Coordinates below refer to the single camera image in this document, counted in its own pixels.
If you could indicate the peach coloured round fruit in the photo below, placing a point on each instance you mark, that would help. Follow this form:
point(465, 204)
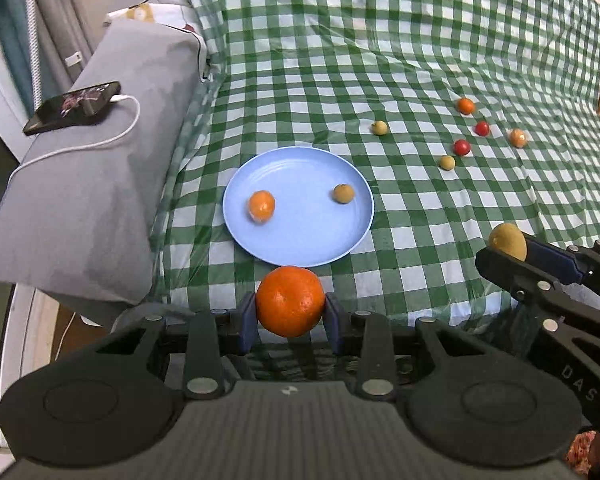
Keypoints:
point(517, 138)

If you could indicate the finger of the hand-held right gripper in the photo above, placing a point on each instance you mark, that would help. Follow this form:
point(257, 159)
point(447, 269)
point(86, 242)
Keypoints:
point(505, 270)
point(555, 259)

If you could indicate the brown longan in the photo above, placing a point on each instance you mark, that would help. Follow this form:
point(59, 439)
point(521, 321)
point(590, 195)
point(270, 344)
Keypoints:
point(343, 193)

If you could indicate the floral clothing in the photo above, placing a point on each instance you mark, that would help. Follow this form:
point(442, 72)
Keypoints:
point(582, 452)

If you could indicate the large orange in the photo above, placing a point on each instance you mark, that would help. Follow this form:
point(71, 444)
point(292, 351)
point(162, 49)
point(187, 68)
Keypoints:
point(290, 302)

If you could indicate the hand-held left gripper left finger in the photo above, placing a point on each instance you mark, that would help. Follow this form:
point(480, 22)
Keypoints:
point(248, 325)

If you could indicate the green white checkered cloth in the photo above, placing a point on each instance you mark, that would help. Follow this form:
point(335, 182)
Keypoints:
point(330, 60)

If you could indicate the black smartphone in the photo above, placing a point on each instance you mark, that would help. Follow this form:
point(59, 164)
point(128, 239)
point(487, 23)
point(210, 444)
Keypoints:
point(72, 106)

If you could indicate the grey pillow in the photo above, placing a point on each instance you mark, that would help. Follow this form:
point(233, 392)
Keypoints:
point(105, 185)

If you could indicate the small mandarin orange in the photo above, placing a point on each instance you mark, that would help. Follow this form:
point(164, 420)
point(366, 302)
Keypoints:
point(465, 106)
point(261, 206)

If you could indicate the pale yellow round fruit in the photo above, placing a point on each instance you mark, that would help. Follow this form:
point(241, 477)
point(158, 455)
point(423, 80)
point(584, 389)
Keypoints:
point(379, 128)

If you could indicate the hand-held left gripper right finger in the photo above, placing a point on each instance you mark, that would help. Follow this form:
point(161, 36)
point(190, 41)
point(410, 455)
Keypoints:
point(334, 325)

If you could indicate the blue plate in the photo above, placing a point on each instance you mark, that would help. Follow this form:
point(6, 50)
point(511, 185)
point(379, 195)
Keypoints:
point(305, 230)

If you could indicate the tan longan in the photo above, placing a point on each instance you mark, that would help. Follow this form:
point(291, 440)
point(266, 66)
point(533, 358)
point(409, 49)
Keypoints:
point(447, 163)

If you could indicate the red cherry tomato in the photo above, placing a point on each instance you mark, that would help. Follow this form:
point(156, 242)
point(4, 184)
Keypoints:
point(482, 128)
point(462, 147)

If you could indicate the yellow green kiwi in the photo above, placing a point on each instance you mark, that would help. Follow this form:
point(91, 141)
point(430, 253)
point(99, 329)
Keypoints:
point(507, 241)

